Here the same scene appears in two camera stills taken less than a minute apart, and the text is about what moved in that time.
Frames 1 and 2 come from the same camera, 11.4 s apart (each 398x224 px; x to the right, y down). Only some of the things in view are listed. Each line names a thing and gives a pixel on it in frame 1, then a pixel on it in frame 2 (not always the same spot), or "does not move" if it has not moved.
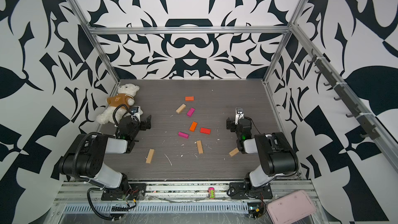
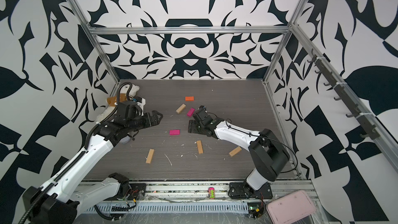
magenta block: [183, 135] → [174, 132]
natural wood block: [150, 155] does not move
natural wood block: [181, 108] does not move
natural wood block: [200, 147] does not move
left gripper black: [143, 126] → [157, 121]
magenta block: [190, 111] does not move
